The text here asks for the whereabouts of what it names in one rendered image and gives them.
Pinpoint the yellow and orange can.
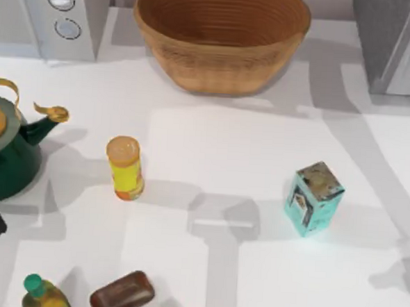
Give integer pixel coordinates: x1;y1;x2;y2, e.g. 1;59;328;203
103;134;148;204

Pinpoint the brown woven basket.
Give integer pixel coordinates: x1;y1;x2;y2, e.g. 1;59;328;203
127;0;313;100

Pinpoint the teal carton box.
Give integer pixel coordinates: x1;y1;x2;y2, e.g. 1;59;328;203
282;158;347;240

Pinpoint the grey microwave knob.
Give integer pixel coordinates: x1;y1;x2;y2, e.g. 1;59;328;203
54;16;83;42

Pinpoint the pale microwave oven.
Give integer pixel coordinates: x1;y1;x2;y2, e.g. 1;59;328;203
0;0;113;65

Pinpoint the yellow bottle with green cap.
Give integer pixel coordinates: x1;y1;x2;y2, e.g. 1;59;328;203
21;272;76;307

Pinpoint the green kettle with gold handle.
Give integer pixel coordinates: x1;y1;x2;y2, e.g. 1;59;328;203
0;75;72;206

